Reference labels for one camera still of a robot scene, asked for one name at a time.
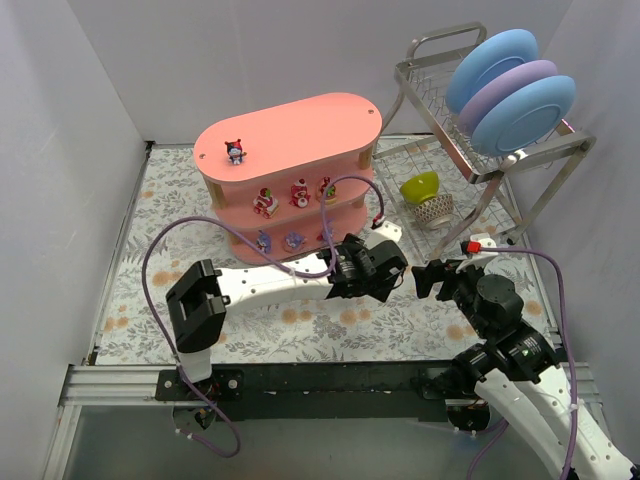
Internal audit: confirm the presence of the purple bunny with red bow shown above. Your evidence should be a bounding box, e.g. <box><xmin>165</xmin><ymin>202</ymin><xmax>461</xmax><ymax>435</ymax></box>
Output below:
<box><xmin>316</xmin><ymin>223</ymin><xmax>334</xmax><ymax>244</ymax></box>

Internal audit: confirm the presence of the purple bunny with strawberry cake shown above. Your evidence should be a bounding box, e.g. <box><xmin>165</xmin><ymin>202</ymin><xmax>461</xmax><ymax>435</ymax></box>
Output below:
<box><xmin>256</xmin><ymin>230</ymin><xmax>272</xmax><ymax>254</ymax></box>

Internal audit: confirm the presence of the pink bear holding white toy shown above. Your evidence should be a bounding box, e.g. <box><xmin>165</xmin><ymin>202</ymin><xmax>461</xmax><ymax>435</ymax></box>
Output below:
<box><xmin>290</xmin><ymin>178</ymin><xmax>310</xmax><ymax>208</ymax></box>

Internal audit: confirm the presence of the pink bear strawberry cake toy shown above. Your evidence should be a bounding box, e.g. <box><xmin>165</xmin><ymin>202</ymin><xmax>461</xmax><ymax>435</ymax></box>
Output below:
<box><xmin>253</xmin><ymin>188</ymin><xmax>279</xmax><ymax>219</ymax></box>

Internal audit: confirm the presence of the red blue cat toy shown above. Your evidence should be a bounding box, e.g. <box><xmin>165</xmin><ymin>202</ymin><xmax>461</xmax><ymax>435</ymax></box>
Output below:
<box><xmin>225</xmin><ymin>139</ymin><xmax>246</xmax><ymax>165</ymax></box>

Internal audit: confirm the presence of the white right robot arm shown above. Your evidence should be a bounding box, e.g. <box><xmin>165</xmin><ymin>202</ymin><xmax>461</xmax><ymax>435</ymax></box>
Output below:
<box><xmin>411</xmin><ymin>260</ymin><xmax>639</xmax><ymax>479</ymax></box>

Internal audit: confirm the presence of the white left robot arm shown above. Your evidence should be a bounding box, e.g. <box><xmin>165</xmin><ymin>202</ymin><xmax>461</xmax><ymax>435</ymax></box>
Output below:
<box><xmin>166</xmin><ymin>222</ymin><xmax>408</xmax><ymax>383</ymax></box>

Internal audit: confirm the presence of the pink three-tier wooden shelf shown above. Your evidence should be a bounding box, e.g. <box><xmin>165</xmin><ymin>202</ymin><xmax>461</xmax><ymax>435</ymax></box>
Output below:
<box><xmin>194</xmin><ymin>93</ymin><xmax>382</xmax><ymax>265</ymax></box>

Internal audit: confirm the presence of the brown patterned ceramic bowl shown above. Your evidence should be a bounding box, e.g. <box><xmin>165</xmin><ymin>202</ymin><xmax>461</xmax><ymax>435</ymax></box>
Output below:
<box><xmin>412</xmin><ymin>194</ymin><xmax>454</xmax><ymax>229</ymax></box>

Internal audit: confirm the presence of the green bowl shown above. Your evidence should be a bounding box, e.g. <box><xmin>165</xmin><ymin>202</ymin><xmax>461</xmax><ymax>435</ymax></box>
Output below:
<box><xmin>400</xmin><ymin>171</ymin><xmax>440</xmax><ymax>205</ymax></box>

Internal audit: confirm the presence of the blue front plate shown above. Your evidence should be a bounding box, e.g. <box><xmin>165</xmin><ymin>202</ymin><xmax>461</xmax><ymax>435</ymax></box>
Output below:
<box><xmin>471</xmin><ymin>75</ymin><xmax>576</xmax><ymax>157</ymax></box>

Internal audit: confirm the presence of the blue plate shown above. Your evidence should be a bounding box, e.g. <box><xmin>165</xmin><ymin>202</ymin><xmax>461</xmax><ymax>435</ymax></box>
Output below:
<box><xmin>471</xmin><ymin>75</ymin><xmax>576</xmax><ymax>157</ymax></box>
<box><xmin>445</xmin><ymin>29</ymin><xmax>539</xmax><ymax>114</ymax></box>

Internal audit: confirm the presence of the purple plate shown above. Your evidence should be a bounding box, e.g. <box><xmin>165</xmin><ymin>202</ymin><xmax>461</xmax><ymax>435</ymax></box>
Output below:
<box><xmin>457</xmin><ymin>60</ymin><xmax>558</xmax><ymax>136</ymax></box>

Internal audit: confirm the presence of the metal dish rack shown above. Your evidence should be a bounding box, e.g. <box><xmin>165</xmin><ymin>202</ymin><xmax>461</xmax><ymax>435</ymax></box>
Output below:
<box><xmin>373</xmin><ymin>22</ymin><xmax>596</xmax><ymax>260</ymax></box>

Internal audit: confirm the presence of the blue rear plate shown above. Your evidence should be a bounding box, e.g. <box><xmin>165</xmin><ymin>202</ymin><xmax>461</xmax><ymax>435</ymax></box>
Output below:
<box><xmin>445</xmin><ymin>29</ymin><xmax>539</xmax><ymax>114</ymax></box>

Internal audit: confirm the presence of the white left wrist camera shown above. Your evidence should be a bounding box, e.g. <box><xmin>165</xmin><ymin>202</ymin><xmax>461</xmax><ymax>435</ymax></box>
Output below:
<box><xmin>366</xmin><ymin>220</ymin><xmax>402</xmax><ymax>248</ymax></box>

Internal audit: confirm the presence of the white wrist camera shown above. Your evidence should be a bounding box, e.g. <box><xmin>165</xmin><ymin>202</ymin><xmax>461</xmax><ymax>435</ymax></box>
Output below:
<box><xmin>366</xmin><ymin>220</ymin><xmax>402</xmax><ymax>248</ymax></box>
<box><xmin>456</xmin><ymin>233</ymin><xmax>498</xmax><ymax>273</ymax></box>

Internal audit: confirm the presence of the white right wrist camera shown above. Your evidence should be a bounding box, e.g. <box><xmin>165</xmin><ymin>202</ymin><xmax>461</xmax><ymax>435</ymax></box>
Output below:
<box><xmin>456</xmin><ymin>233</ymin><xmax>498</xmax><ymax>273</ymax></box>

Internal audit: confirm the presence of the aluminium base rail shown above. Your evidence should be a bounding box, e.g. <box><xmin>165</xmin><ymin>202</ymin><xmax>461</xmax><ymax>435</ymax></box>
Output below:
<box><xmin>42</xmin><ymin>359</ymin><xmax>626</xmax><ymax>480</ymax></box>

